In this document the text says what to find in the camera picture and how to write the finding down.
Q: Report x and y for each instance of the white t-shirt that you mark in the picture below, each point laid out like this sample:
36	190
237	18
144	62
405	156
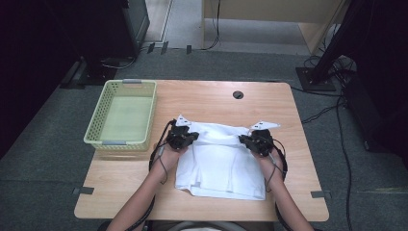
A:
221	163

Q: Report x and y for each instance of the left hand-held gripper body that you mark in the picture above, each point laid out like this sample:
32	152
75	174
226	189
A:
178	138

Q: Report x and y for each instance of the person's right hand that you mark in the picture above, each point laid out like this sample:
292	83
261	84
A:
269	166

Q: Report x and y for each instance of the grey tape strip on table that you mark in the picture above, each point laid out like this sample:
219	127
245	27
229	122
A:
320	194
84	190

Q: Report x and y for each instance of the light wooden desk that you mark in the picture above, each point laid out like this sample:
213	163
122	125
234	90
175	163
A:
272	8

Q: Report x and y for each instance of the person's left hand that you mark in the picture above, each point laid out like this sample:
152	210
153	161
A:
166	159

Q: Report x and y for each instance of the grey curved chair edge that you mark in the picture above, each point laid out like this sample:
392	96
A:
205	224

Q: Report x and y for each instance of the black equipment case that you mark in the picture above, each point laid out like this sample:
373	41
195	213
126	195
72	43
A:
365	112

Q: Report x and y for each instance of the black cabinet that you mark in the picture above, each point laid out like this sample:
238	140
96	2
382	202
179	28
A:
106	29

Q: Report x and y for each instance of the dark floor tape strip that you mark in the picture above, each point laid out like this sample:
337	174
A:
150	47
189	49

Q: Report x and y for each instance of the green plastic basket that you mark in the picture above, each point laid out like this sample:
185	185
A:
96	128

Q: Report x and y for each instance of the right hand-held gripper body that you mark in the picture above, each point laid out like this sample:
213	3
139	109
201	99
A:
263	142

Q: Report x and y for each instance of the black metal stand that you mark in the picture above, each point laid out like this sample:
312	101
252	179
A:
316	80

